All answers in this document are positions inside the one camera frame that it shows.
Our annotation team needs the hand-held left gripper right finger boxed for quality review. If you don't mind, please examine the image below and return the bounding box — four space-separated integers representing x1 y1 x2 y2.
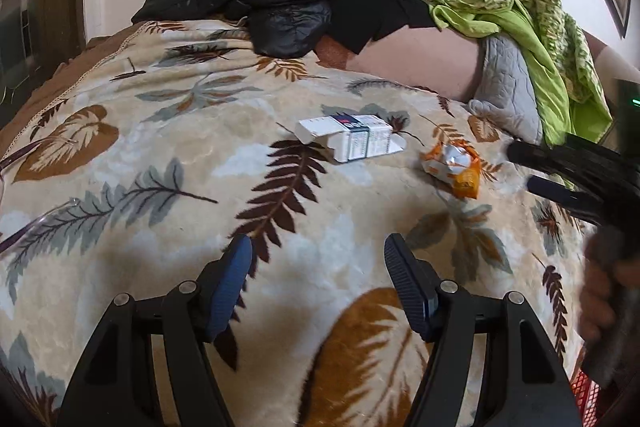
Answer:
384 233 584 427

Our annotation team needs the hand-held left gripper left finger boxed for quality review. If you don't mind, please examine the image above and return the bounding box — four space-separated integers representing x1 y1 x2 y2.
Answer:
57 234 254 427

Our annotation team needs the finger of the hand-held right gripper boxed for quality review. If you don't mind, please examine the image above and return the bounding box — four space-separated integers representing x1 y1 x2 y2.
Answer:
527 175 640 229
507 133 640 188

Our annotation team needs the orange snack packet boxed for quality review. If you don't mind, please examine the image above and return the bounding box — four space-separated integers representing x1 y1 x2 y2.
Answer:
420 141 482 199

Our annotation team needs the white medicine box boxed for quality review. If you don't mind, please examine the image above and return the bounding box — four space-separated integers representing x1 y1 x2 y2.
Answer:
295 112 407 166

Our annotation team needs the person's right hand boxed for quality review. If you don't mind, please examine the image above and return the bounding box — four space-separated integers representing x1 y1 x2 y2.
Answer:
579 227 640 355

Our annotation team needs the grey quilted pillow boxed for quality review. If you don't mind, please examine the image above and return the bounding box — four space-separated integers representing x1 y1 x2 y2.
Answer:
467 34 545 146

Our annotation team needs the green quilt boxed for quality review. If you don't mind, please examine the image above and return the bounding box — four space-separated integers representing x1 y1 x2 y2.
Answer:
429 0 614 148

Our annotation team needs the leaf print blanket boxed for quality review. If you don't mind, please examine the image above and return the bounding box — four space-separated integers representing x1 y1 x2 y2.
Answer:
0 19 608 427

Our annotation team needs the pink bed sheet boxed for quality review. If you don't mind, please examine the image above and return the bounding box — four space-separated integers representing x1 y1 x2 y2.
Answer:
317 24 486 100

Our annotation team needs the red plastic crate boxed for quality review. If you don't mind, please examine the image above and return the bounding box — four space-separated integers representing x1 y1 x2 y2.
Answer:
570 367 609 427

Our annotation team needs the black cloth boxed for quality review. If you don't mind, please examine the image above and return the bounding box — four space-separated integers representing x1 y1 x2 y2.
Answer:
320 0 441 56

